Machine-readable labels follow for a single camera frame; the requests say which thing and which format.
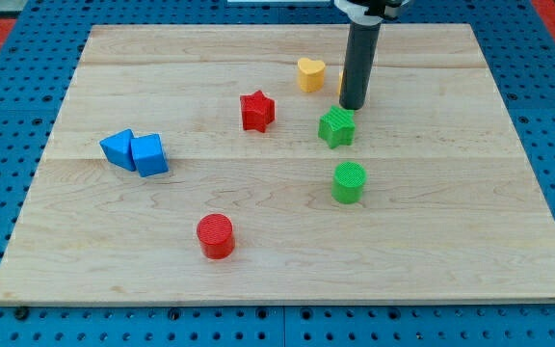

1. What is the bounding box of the blue cube block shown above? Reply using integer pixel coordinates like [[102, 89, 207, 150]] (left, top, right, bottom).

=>
[[131, 134, 169, 177]]

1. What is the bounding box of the red cylinder block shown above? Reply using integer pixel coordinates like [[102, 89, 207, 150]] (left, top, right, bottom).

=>
[[197, 213, 235, 259]]

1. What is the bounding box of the yellow block behind rod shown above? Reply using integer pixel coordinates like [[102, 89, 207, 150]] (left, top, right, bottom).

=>
[[336, 70, 344, 96]]

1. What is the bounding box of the green cylinder block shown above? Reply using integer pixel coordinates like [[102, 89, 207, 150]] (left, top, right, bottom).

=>
[[331, 161, 367, 204]]

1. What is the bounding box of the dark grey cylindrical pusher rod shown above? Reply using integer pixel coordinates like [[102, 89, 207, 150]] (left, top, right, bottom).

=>
[[339, 22, 381, 110]]

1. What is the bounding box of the green star block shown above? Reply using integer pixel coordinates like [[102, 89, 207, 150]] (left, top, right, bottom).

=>
[[318, 105, 356, 148]]

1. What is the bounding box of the blue triangle block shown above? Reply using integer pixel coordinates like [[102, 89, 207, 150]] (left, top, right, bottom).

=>
[[99, 129, 136, 172]]

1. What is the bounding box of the yellow heart block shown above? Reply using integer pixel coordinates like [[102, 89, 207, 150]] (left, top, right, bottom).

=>
[[297, 57, 326, 93]]

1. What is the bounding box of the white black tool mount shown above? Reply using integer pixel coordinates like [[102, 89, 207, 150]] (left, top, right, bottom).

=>
[[333, 0, 410, 24]]

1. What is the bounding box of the light wooden board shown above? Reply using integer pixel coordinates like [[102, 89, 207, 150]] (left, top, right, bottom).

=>
[[0, 24, 555, 307]]

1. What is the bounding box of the red star block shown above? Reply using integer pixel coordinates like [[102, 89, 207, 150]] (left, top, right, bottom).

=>
[[240, 90, 276, 133]]

